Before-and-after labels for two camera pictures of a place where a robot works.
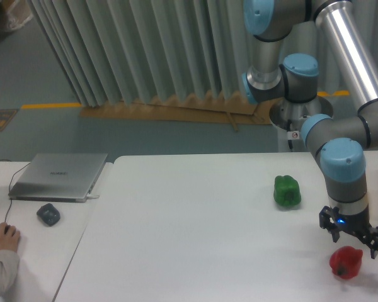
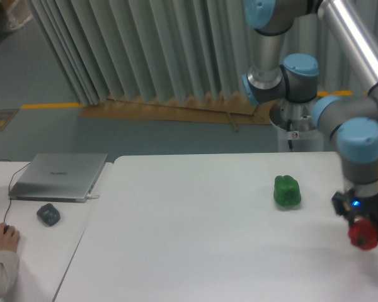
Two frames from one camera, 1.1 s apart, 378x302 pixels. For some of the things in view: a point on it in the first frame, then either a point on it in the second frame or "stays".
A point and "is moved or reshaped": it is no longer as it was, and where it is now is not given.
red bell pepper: x=345 y=262 is moved or reshaped
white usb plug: x=89 y=196 stays
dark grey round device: x=49 y=214 stays
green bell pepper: x=286 y=190 stays
